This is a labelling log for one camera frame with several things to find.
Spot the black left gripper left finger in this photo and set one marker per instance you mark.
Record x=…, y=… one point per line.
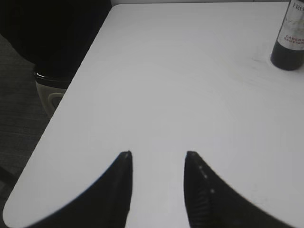
x=105, y=204

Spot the white bin beside table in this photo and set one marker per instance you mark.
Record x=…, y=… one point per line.
x=50, y=90

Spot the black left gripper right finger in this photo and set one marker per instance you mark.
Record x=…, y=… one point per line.
x=243, y=190

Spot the red wine bottle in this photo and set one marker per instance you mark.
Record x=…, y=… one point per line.
x=288, y=51

